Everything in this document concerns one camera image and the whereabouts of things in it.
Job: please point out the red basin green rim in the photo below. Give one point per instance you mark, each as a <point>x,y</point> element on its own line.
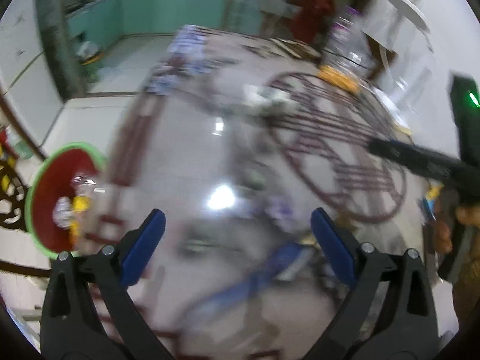
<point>53,181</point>

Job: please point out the black white paper pack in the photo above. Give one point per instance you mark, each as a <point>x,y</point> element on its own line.
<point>268,101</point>

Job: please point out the white desk lamp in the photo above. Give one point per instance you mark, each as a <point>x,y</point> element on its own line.
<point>407,58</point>

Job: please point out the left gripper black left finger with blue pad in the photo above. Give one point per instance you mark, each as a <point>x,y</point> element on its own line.
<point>70,325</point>

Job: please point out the clear plastic water bottle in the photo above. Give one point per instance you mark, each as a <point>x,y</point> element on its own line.
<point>346,48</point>

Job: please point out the green kitchen trash bin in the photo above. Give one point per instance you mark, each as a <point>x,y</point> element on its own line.
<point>87,53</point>

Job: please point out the red hanging garment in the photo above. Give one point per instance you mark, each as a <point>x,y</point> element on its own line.
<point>308,21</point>

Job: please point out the orange snack bag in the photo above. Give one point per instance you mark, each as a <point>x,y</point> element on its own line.
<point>344,81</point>

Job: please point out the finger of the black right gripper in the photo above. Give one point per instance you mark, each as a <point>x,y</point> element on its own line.
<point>420,161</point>

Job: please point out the white refrigerator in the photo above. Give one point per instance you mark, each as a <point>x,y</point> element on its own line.
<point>26,81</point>

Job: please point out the teal kitchen cabinets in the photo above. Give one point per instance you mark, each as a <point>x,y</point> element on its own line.
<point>104,22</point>

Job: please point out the dark wooden carved chair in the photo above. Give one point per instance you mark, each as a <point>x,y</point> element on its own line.
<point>14,193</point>

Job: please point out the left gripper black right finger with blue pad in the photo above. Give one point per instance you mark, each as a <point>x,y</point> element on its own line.
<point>406,326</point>

